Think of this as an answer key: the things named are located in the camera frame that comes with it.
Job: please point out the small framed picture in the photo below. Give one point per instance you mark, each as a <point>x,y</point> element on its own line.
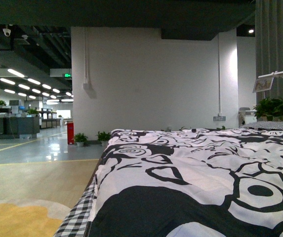
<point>263,84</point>

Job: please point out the dark office counter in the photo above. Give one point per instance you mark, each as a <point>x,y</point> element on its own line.
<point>12,127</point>

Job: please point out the grey patterned pillow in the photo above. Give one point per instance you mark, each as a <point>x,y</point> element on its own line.
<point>266,125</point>

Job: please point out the potted plant floor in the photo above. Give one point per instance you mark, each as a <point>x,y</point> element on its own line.
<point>104,137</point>
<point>80,139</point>

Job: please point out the white security camera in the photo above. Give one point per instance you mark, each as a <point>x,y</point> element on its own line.
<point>7,32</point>

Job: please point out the potted plant right floor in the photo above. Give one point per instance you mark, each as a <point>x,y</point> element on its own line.
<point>104,137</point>

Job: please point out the green potted plant on nightstand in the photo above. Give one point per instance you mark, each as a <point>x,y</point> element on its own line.
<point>269,108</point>

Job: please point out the white wall socket box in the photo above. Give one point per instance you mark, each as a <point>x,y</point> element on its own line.
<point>86,86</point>

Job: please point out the checkered bed sheet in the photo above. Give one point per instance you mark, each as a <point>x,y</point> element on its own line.
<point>75,223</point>

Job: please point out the potted plant left floor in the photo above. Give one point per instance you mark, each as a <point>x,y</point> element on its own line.
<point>80,139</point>

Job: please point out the yellow and white rug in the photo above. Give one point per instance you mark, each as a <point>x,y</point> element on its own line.
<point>30,217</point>

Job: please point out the black and white floral duvet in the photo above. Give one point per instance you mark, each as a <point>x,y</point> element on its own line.
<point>192,183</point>

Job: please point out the grey curtain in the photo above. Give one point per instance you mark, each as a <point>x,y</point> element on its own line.
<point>269,36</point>

